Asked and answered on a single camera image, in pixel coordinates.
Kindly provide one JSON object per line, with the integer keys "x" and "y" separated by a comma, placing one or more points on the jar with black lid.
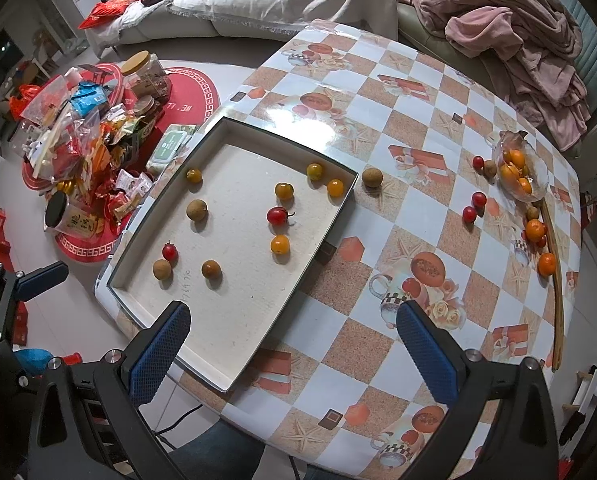
{"x": 73, "y": 217}

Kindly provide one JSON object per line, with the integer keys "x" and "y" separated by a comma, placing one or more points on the small orange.
{"x": 546, "y": 263}
{"x": 509, "y": 174}
{"x": 534, "y": 230}
{"x": 517, "y": 158}
{"x": 524, "y": 186}

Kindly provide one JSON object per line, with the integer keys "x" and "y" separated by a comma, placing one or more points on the pale curtain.
{"x": 588, "y": 45}

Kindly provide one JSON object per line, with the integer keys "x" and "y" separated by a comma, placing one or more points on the white shallow tray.
{"x": 238, "y": 285}

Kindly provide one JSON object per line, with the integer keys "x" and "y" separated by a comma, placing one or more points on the jar with wooden lid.
{"x": 146, "y": 77}

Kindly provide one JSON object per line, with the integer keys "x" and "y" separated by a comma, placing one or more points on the white sofa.
{"x": 258, "y": 0}

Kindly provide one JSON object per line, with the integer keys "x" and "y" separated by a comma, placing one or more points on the yellow kumquat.
{"x": 283, "y": 190}
{"x": 335, "y": 187}
{"x": 194, "y": 175}
{"x": 315, "y": 170}

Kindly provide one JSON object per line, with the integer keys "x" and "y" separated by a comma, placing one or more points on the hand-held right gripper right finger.
{"x": 428, "y": 355}

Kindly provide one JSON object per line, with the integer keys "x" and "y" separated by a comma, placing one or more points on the bag of oranges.
{"x": 537, "y": 175}

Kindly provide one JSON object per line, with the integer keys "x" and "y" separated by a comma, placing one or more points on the blue plastic bag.
{"x": 31, "y": 360}

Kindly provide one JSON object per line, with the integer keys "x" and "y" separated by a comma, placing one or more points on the wooden strip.
{"x": 556, "y": 285}

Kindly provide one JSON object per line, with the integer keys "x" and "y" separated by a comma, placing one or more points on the pink blanket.
{"x": 518, "y": 25}

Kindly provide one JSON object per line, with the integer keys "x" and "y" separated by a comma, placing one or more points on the green wet wipes pack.
{"x": 171, "y": 147}

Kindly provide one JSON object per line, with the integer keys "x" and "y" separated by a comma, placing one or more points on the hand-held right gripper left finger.
{"x": 158, "y": 355}

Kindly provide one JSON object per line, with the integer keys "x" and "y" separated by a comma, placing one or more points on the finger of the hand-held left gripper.
{"x": 41, "y": 280}

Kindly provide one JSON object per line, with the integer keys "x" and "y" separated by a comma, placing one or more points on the pile of snack packets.
{"x": 83, "y": 135}

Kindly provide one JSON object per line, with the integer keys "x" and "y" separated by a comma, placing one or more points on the round red mat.
{"x": 188, "y": 95}

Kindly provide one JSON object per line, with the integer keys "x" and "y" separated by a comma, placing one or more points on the red cherry tomato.
{"x": 469, "y": 214}
{"x": 477, "y": 162}
{"x": 542, "y": 243}
{"x": 169, "y": 251}
{"x": 479, "y": 199}

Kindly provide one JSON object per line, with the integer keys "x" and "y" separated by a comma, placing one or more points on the person's leg in jeans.
{"x": 218, "y": 452}

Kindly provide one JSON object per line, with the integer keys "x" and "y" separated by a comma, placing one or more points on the small brown jar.
{"x": 149, "y": 109}

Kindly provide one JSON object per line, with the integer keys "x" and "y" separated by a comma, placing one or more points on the orange kumquat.
{"x": 279, "y": 244}

